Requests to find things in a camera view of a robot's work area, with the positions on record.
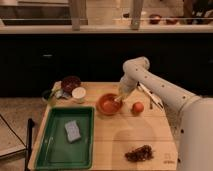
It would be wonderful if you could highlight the yellow banana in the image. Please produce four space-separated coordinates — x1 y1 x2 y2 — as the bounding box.
114 96 122 102

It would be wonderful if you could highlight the green plastic tray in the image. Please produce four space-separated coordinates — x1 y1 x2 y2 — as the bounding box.
34 107 94 171

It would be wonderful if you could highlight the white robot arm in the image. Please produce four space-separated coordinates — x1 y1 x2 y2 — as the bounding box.
119 57 213 171

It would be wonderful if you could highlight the grey blue sponge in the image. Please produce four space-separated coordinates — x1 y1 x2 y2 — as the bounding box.
65 120 81 143

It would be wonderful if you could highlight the black chair frame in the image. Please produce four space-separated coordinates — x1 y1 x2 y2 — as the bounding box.
0 114 35 171

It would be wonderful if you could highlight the bunch of dark grapes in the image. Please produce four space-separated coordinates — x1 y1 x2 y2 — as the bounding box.
125 145 153 162

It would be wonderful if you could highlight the small crumpled foil item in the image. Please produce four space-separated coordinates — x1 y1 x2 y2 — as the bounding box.
55 89 71 99

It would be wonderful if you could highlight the white cup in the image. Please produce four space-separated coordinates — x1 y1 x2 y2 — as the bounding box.
72 87 86 103

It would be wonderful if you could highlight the red bowl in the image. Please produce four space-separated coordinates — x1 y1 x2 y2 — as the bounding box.
96 93 123 116

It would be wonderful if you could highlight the orange fruit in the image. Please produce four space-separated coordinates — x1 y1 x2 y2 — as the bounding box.
132 102 144 115

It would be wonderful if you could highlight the dark brown bowl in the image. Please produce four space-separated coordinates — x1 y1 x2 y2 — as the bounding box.
61 76 81 94

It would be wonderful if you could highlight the black and white tool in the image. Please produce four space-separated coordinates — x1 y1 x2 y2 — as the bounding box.
138 83 164 110

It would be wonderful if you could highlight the dark green cup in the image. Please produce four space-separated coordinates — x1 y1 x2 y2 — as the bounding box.
42 90 55 107

